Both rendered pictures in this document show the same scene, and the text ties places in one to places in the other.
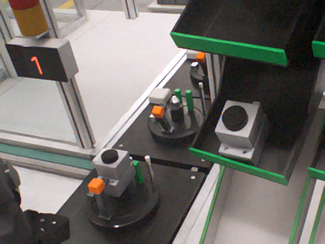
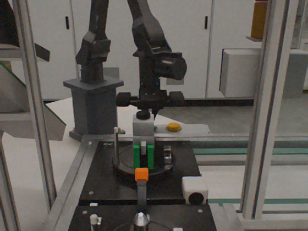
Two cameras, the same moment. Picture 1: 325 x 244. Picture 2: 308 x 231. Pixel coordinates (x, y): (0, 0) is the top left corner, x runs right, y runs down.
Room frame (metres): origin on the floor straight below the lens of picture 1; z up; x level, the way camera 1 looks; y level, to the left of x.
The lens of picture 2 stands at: (1.10, -0.05, 1.32)
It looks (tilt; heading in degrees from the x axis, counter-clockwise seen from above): 22 degrees down; 154
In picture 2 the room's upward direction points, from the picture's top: straight up
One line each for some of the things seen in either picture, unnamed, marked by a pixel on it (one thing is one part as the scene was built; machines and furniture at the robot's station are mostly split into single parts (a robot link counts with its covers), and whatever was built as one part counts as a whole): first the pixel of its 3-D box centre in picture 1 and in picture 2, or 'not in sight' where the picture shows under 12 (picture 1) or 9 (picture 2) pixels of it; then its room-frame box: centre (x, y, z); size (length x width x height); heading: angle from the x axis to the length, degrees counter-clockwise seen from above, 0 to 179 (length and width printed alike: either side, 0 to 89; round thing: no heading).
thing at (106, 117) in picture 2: not in sight; (95, 109); (0.17, 0.18, 0.96); 0.15 x 0.15 x 0.20; 20
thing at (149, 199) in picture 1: (123, 200); (144, 160); (0.58, 0.18, 0.98); 0.14 x 0.14 x 0.02
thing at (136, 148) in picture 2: (137, 172); (136, 157); (0.62, 0.15, 1.01); 0.01 x 0.01 x 0.05; 65
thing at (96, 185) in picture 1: (103, 195); not in sight; (0.54, 0.20, 1.04); 0.04 x 0.02 x 0.08; 155
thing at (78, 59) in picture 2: not in sight; (92, 54); (0.17, 0.19, 1.15); 0.09 x 0.07 x 0.06; 113
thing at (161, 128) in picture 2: not in sight; (173, 137); (0.42, 0.35, 0.93); 0.21 x 0.07 x 0.06; 65
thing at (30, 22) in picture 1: (30, 18); (270, 20); (0.77, 0.30, 1.28); 0.05 x 0.05 x 0.05
